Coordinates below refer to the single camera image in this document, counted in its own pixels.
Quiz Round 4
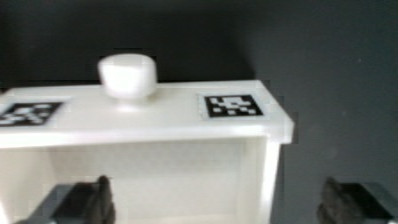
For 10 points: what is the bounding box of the small white drawer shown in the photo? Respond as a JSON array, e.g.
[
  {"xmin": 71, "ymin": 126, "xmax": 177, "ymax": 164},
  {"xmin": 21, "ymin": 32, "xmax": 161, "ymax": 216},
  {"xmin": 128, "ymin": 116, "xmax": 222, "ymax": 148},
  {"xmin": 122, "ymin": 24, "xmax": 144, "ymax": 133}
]
[{"xmin": 0, "ymin": 54, "xmax": 293, "ymax": 224}]

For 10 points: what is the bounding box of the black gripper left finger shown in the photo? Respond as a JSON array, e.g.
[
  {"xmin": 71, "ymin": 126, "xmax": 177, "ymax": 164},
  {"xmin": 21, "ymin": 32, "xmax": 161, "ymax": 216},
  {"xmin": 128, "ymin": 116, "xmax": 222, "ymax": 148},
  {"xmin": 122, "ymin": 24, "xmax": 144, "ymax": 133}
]
[{"xmin": 16, "ymin": 176, "xmax": 115, "ymax": 224}]

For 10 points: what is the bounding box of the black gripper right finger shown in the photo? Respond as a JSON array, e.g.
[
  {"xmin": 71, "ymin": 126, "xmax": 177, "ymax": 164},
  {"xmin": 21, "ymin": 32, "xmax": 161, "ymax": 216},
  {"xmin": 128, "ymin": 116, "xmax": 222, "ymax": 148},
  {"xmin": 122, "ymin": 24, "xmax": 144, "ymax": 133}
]
[{"xmin": 316, "ymin": 177, "xmax": 398, "ymax": 224}]

